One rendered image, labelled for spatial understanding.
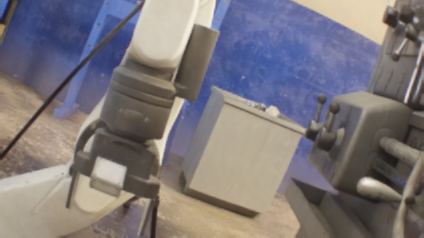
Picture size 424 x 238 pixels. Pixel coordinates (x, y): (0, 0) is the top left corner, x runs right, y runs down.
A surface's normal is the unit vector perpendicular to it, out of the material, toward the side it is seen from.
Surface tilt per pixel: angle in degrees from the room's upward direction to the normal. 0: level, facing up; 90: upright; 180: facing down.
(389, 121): 90
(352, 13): 90
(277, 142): 90
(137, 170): 90
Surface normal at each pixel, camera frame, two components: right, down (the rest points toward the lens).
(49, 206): -0.18, 0.40
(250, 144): 0.10, 0.11
